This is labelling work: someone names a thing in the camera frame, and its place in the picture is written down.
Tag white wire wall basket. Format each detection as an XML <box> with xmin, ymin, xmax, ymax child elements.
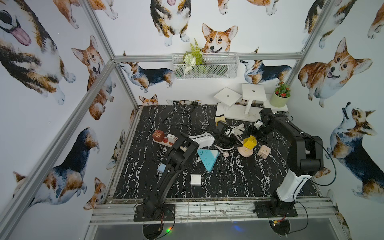
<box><xmin>172</xmin><ymin>53</ymin><xmax>240</xmax><ymax>80</ymax></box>

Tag green fern white flower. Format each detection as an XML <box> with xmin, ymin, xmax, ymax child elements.
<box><xmin>183</xmin><ymin>39</ymin><xmax>204</xmax><ymax>74</ymax></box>

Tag light blue plug adapter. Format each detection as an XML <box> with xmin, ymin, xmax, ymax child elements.
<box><xmin>158</xmin><ymin>164</ymin><xmax>166</xmax><ymax>173</ymax></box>

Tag beige cube socket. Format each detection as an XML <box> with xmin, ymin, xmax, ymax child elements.
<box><xmin>257</xmin><ymin>145</ymin><xmax>272</xmax><ymax>159</ymax></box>

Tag black cable bundle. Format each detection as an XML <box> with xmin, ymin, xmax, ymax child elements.
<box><xmin>161</xmin><ymin>100</ymin><xmax>199</xmax><ymax>127</ymax></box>

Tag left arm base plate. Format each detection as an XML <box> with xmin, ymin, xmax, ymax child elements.
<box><xmin>134</xmin><ymin>204</ymin><xmax>176</xmax><ymax>222</ymax></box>

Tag beige power strip with plugs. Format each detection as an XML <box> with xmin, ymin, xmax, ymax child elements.
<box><xmin>153</xmin><ymin>134</ymin><xmax>178</xmax><ymax>147</ymax></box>

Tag green pot red flowers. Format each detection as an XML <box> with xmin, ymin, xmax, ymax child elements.
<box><xmin>270</xmin><ymin>81</ymin><xmax>291</xmax><ymax>108</ymax></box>

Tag white wooden display stand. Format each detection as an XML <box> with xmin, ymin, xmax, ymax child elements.
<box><xmin>214</xmin><ymin>84</ymin><xmax>288</xmax><ymax>122</ymax></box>

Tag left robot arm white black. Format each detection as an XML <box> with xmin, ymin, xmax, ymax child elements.
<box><xmin>142</xmin><ymin>121</ymin><xmax>245</xmax><ymax>218</ymax></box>

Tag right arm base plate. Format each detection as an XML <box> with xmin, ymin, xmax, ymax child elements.
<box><xmin>254</xmin><ymin>201</ymin><xmax>298</xmax><ymax>218</ymax></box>

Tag teal triangular power strip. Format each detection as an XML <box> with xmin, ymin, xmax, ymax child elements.
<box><xmin>197</xmin><ymin>149</ymin><xmax>219</xmax><ymax>172</ymax></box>

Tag yellow cube socket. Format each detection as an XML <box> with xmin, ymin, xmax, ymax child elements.
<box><xmin>243</xmin><ymin>135</ymin><xmax>258</xmax><ymax>150</ymax></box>

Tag white square plug adapter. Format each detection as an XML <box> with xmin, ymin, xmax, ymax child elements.
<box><xmin>190</xmin><ymin>174</ymin><xmax>202</xmax><ymax>186</ymax></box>

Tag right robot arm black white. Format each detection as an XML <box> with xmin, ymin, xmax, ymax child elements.
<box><xmin>252</xmin><ymin>108</ymin><xmax>324</xmax><ymax>216</ymax></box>

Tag dark red cube plug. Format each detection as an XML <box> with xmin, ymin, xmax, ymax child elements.
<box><xmin>152</xmin><ymin>130</ymin><xmax>165</xmax><ymax>142</ymax></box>

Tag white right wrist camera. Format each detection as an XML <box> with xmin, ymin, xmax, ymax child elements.
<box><xmin>254</xmin><ymin>119</ymin><xmax>264</xmax><ymax>129</ymax></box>

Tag white fabric glove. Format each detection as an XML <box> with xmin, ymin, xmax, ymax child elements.
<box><xmin>229</xmin><ymin>124</ymin><xmax>245</xmax><ymax>136</ymax></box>

